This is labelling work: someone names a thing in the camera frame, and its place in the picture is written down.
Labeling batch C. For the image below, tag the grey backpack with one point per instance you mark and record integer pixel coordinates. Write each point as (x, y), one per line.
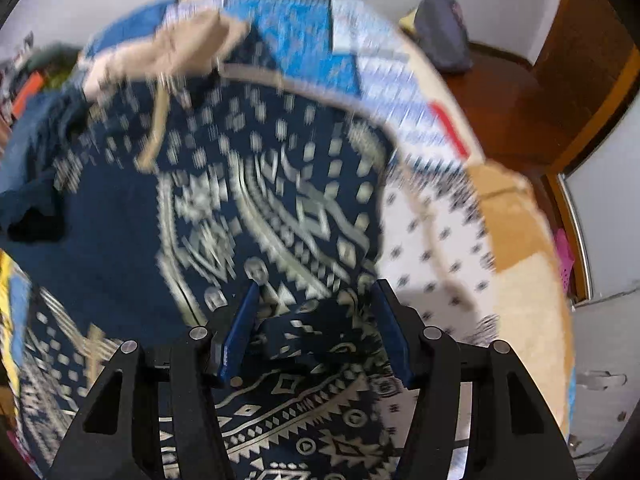
(442, 36)

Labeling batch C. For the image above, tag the beige fleece blanket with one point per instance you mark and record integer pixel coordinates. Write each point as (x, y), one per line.
(529, 299)

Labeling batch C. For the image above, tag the blue patchwork bedspread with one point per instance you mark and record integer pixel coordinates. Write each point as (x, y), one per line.
(436, 250)

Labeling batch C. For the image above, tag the brown wooden door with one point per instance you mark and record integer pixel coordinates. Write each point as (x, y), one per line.
(588, 71)

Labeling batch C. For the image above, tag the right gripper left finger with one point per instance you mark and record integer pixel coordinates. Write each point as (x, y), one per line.
(234, 324)

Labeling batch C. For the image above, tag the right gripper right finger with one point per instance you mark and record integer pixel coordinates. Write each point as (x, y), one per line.
(385, 307)

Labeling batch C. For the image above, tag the navy patterned garment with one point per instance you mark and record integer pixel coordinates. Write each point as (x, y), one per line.
(136, 216)

